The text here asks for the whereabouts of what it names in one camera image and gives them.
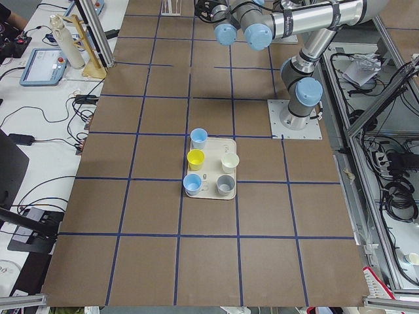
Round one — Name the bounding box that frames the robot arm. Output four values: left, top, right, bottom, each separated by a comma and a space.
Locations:
194, 0, 264, 46
232, 1, 388, 119

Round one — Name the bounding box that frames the yellow plastic cup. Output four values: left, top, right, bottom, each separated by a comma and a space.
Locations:
187, 149, 205, 171

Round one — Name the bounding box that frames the cream plastic cup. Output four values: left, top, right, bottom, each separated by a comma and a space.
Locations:
221, 152, 240, 173

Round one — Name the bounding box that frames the light blue cup far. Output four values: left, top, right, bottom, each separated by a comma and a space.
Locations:
190, 128, 208, 150

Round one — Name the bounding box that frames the light blue cup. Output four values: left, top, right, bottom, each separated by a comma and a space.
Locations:
183, 173, 202, 196
190, 128, 208, 150

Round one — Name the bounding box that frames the grey plastic cup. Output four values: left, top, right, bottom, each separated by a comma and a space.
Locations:
216, 175, 236, 196

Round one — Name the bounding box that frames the light blue cup near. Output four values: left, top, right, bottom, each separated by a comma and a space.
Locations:
183, 173, 202, 196

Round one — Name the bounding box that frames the cream serving tray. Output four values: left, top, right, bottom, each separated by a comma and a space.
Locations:
186, 137, 236, 200

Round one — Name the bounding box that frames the wooden mug tree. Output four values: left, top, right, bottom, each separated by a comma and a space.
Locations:
63, 14, 106, 79

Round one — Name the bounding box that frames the cream water bottle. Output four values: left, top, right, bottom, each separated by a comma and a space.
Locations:
50, 14, 85, 69

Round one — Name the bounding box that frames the upper teach pendant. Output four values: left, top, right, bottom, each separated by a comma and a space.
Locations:
20, 48, 67, 86

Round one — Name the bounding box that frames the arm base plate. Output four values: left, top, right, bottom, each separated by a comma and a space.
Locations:
267, 99, 323, 140

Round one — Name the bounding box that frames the white wire cup rack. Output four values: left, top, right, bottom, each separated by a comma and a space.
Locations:
160, 0, 181, 16

